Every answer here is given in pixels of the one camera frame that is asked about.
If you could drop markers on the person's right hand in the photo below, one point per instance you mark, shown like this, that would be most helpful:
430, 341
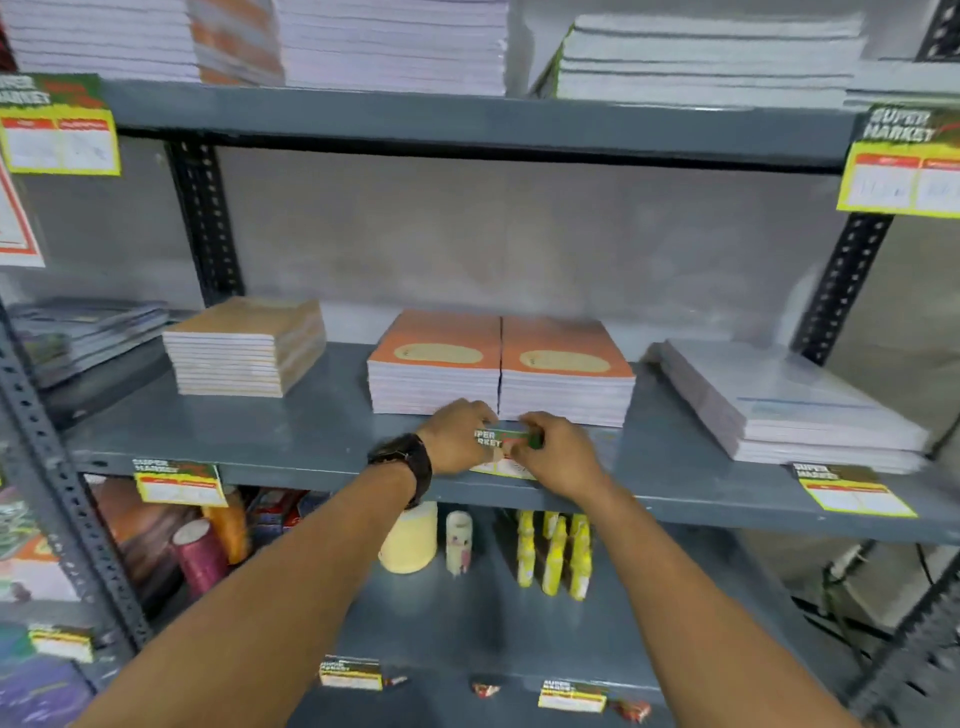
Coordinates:
566, 461

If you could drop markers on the person's left hand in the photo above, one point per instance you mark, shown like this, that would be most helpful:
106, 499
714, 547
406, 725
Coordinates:
450, 442

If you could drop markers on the person's right fingers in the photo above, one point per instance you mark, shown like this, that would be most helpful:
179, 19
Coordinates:
534, 424

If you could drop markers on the person's left fingers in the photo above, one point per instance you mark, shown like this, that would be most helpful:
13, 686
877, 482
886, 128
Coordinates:
480, 417

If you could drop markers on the green yellow shelf price label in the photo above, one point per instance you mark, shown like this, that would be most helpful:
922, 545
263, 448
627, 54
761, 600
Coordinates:
501, 442
904, 165
855, 491
351, 673
180, 484
56, 127
571, 697
61, 643

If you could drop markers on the person's right forearm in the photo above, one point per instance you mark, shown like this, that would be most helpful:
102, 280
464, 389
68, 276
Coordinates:
697, 637

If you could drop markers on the person's left forearm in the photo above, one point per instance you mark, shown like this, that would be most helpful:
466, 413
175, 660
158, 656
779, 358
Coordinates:
255, 622

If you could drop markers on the stack of orange notebooks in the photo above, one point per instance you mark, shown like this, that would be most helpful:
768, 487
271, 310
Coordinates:
435, 367
566, 375

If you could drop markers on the black wrist watch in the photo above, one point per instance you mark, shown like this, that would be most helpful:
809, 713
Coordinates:
409, 456

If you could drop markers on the yellow glue bottle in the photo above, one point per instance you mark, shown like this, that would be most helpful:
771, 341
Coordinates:
525, 551
555, 559
580, 559

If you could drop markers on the small white roll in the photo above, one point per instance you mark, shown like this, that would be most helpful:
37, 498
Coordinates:
459, 544

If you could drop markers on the cream tape roll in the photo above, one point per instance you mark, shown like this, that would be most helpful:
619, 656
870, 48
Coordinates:
409, 544

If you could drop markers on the red blue box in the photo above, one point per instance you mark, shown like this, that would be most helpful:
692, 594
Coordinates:
274, 514

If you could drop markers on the stack of brown notebooks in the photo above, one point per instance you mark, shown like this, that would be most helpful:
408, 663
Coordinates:
244, 345

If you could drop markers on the stack of white wrapped notebooks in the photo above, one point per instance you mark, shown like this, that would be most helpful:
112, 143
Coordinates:
795, 405

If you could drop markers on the small red wrapped item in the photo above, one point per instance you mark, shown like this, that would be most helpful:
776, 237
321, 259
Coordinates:
485, 689
631, 711

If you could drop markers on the orange bottle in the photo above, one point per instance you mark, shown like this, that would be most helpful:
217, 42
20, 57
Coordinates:
229, 529

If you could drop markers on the grey metal shelving rack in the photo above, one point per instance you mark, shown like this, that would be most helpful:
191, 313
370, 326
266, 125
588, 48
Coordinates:
480, 120

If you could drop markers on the maroon ribbon roll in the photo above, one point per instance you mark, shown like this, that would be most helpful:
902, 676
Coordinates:
199, 559

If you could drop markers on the stack of green-edged notebooks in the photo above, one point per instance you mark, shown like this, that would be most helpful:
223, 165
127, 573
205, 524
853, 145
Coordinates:
705, 64

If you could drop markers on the stack of grey printed books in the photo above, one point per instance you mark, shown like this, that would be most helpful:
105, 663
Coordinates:
82, 334

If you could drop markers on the stack of orange-edged notebooks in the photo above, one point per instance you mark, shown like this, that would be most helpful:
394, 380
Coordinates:
236, 41

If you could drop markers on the colourful printed books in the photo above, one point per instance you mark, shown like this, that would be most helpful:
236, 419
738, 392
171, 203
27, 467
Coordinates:
26, 555

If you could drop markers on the white red-bordered sign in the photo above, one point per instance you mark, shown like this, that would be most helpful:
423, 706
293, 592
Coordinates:
13, 225

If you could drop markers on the purple book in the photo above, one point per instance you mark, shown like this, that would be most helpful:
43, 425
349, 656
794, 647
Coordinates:
41, 697

